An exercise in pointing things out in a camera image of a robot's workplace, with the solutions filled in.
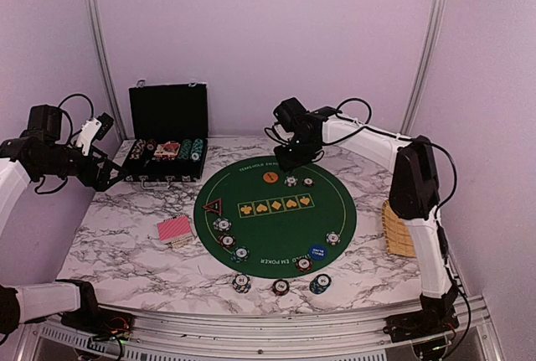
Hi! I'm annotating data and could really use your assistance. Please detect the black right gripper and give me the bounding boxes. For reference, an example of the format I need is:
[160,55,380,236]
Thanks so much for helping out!
[275,134,317,173]

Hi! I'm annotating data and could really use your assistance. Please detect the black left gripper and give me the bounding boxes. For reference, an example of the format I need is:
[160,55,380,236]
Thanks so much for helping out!
[37,145,126,191]

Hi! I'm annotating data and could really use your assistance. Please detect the small chip top mat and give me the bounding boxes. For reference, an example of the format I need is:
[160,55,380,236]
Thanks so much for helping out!
[303,178,314,187]

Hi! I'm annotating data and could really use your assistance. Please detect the orange dealer button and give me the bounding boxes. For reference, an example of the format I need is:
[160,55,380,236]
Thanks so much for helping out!
[263,172,279,183]

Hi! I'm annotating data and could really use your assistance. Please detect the white blue chips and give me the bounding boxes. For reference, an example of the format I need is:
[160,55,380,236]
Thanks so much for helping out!
[212,217,232,232]

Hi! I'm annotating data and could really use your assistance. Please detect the red chips bottom mat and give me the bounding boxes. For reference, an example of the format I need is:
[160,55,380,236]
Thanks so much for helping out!
[295,257,313,273]

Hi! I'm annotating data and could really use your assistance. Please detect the teal chips mat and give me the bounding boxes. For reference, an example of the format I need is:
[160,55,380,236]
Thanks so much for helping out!
[230,246,250,263]

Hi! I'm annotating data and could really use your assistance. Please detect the teal chip stack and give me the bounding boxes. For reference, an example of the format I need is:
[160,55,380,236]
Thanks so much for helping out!
[309,273,332,295]

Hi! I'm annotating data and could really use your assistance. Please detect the red black chip stack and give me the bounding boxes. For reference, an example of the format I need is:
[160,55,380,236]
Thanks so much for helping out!
[271,279,290,296]

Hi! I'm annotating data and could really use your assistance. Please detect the white blue chip stack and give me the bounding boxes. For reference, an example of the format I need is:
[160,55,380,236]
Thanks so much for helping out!
[232,274,251,293]

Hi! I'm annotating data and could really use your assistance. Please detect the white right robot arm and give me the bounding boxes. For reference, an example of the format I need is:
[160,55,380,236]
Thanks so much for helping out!
[271,98,457,334]

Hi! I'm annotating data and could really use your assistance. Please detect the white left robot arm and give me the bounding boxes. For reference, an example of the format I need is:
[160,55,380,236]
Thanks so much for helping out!
[1,136,128,334]

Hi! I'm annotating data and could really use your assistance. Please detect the playing cards in case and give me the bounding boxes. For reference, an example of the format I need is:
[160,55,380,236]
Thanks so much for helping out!
[153,142,181,159]

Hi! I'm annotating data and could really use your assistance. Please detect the black poker chip case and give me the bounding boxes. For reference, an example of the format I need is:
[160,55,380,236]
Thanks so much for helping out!
[122,83,209,183]

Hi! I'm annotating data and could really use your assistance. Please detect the teal chips in case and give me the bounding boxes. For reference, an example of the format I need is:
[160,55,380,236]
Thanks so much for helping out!
[178,138,205,162]

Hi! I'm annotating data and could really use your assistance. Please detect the round green poker mat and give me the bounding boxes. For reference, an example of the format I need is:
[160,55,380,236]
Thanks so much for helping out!
[193,156,358,279]

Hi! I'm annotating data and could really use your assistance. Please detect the red striped card deck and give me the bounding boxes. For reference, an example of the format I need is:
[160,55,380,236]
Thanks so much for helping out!
[157,215,195,248]

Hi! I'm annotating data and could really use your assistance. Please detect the red triangle marker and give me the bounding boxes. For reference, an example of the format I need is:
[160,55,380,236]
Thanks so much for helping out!
[203,198,223,216]

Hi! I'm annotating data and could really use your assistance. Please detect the blue small blind button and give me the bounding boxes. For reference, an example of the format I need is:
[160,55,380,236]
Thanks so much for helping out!
[307,245,327,260]

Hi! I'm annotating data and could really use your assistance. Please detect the woven bamboo basket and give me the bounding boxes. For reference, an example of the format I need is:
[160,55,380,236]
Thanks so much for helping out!
[381,200,416,258]

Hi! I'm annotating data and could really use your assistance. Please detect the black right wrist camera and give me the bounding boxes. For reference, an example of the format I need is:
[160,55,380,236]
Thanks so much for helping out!
[273,97,308,133]

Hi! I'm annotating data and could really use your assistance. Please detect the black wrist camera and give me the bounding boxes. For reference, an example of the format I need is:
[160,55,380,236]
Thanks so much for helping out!
[273,97,308,133]
[23,105,62,144]

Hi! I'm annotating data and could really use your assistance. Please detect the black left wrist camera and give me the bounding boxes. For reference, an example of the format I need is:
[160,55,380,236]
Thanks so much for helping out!
[23,105,62,144]

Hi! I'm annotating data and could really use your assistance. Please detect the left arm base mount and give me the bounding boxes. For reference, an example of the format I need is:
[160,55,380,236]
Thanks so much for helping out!
[60,308,134,341]

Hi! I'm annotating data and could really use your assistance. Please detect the front aluminium rail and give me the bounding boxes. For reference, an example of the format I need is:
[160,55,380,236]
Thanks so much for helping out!
[15,296,504,360]

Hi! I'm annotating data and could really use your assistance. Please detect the left aluminium frame post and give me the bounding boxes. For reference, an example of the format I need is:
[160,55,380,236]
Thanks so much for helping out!
[85,0,127,142]

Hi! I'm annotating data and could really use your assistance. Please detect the aluminium frame post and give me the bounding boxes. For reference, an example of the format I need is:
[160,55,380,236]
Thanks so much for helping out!
[398,0,446,136]
[85,0,127,142]

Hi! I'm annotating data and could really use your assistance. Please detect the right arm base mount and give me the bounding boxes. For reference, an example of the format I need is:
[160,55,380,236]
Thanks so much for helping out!
[383,310,460,343]

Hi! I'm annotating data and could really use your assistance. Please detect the right aluminium frame post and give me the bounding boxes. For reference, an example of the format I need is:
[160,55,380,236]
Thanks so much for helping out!
[398,0,446,136]

